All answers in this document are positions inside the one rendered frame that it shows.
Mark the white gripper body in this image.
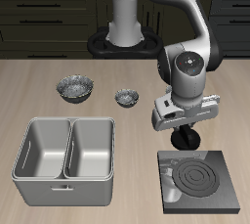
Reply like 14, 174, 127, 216
150, 94, 222, 133

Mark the dark grey stove plate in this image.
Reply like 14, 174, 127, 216
156, 150, 241, 215

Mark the small speckled grey bowl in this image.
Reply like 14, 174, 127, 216
113, 88, 141, 109

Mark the dark drawer cupboard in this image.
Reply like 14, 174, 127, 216
0, 0, 99, 61
208, 0, 250, 60

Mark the dark door cupboard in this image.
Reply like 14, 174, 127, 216
96, 0, 213, 60

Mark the large speckled grey bowl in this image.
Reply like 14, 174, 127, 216
56, 73, 95, 105

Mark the white two-bin basket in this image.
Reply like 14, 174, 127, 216
11, 116, 117, 208

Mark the flat black base plate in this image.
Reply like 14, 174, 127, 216
86, 25, 164, 57

